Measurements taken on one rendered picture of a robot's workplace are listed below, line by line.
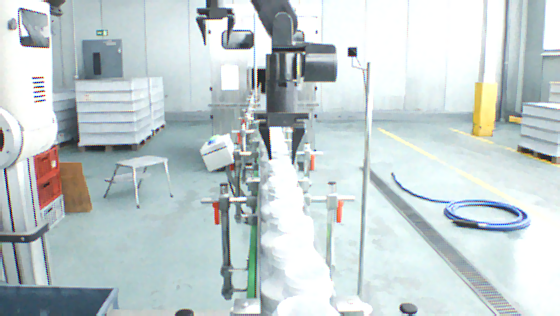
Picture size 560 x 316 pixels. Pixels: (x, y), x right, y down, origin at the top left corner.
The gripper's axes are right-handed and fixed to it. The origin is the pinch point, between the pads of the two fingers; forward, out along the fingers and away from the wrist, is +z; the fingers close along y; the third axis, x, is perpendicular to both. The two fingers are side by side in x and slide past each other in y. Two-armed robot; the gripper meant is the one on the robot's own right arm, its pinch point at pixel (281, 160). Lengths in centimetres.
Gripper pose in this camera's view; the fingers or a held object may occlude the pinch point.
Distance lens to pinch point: 80.9
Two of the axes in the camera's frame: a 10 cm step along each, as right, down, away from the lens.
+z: 0.0, 9.8, 1.9
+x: -0.4, -1.9, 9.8
